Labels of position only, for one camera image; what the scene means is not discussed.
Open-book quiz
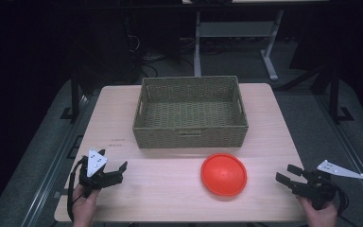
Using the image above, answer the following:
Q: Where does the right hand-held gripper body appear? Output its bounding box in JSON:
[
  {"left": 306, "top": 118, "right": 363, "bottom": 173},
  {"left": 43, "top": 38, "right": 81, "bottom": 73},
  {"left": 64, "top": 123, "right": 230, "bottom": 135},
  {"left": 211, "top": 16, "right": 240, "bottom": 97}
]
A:
[{"left": 292, "top": 159, "right": 363, "bottom": 211}]

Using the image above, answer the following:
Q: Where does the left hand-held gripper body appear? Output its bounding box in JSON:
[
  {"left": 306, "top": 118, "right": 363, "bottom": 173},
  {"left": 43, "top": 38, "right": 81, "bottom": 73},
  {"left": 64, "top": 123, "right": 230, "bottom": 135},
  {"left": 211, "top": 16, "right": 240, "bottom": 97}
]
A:
[{"left": 78, "top": 148, "right": 125, "bottom": 199}]

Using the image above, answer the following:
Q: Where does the red round plastic plate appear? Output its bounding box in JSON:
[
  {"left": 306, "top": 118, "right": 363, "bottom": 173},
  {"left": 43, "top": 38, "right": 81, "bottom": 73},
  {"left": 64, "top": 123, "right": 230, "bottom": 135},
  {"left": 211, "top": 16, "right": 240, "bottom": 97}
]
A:
[{"left": 200, "top": 152, "right": 249, "bottom": 198}]

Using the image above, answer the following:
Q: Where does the green woven basket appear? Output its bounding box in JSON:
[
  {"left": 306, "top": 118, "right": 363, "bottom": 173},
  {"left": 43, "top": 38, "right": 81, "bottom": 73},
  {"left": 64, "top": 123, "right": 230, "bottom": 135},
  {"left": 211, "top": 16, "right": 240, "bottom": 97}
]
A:
[{"left": 131, "top": 75, "right": 250, "bottom": 149}]

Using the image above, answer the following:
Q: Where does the person's right hand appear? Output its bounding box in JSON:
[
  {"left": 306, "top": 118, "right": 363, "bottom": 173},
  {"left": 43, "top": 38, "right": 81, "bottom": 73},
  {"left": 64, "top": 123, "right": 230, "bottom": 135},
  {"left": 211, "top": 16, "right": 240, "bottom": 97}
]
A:
[{"left": 297, "top": 197, "right": 338, "bottom": 227}]

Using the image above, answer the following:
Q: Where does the person's left hand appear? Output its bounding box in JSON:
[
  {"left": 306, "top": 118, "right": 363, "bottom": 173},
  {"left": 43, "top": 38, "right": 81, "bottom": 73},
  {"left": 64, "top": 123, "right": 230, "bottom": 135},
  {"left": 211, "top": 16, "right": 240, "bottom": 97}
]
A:
[{"left": 71, "top": 184, "right": 101, "bottom": 227}]

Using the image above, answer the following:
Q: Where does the black metal stand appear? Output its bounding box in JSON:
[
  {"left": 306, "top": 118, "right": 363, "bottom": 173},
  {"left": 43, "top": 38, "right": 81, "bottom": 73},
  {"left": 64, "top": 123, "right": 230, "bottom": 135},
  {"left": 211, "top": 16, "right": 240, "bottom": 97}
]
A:
[
  {"left": 60, "top": 67, "right": 86, "bottom": 121},
  {"left": 327, "top": 66, "right": 355, "bottom": 125}
]

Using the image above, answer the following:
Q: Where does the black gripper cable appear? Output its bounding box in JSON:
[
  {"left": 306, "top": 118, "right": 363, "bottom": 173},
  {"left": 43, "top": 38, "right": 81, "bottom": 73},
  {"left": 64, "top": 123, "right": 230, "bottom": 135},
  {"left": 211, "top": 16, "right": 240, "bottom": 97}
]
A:
[
  {"left": 333, "top": 183, "right": 360, "bottom": 227},
  {"left": 66, "top": 156, "right": 89, "bottom": 222}
]

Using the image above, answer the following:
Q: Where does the grey metal floor rail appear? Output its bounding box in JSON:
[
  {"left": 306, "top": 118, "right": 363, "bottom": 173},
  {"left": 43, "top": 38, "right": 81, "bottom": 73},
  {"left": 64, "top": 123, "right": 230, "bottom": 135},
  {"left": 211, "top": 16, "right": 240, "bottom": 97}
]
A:
[
  {"left": 20, "top": 94, "right": 93, "bottom": 227},
  {"left": 315, "top": 93, "right": 363, "bottom": 218}
]

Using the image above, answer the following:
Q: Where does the tangle of floor cables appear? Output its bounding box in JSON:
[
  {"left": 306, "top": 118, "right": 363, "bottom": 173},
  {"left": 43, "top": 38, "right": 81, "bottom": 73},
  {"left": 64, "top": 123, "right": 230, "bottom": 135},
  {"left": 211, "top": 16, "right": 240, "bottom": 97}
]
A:
[{"left": 125, "top": 33, "right": 197, "bottom": 79}]

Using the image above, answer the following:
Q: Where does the grey metal desk frame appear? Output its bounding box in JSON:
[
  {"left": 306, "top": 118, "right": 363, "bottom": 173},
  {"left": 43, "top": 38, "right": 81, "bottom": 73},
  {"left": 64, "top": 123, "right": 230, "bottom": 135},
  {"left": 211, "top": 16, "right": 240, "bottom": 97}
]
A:
[{"left": 193, "top": 9, "right": 285, "bottom": 82}]

